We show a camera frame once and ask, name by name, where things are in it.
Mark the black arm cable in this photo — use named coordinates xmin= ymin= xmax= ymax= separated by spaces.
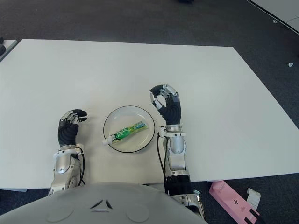
xmin=76 ymin=151 xmax=86 ymax=186
xmin=157 ymin=134 xmax=170 ymax=194

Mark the pink cardboard box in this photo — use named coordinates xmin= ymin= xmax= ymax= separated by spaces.
xmin=208 ymin=181 xmax=261 ymax=224

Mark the white plate with black rim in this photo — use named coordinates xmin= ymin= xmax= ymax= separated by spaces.
xmin=103 ymin=105 xmax=156 ymax=154

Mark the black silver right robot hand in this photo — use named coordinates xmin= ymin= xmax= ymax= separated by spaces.
xmin=149 ymin=83 xmax=182 ymax=126

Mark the metal support frame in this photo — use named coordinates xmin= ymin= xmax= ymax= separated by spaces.
xmin=193 ymin=190 xmax=206 ymax=220

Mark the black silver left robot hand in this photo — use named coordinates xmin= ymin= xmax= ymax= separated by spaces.
xmin=57 ymin=108 xmax=88 ymax=148

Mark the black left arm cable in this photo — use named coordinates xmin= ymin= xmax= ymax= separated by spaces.
xmin=76 ymin=151 xmax=86 ymax=186

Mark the white paper slip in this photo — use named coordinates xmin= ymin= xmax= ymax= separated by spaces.
xmin=247 ymin=188 xmax=261 ymax=207

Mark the grey side table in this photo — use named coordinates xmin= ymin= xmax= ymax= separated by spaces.
xmin=0 ymin=39 xmax=18 ymax=63

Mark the green white toothpaste tube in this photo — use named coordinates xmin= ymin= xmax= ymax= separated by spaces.
xmin=102 ymin=120 xmax=148 ymax=146

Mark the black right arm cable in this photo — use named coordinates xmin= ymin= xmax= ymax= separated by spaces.
xmin=157 ymin=134 xmax=170 ymax=194

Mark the white background table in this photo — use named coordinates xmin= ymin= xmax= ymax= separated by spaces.
xmin=245 ymin=0 xmax=299 ymax=35

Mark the grey robot torso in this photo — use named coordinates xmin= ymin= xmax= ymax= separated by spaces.
xmin=0 ymin=182 xmax=208 ymax=224

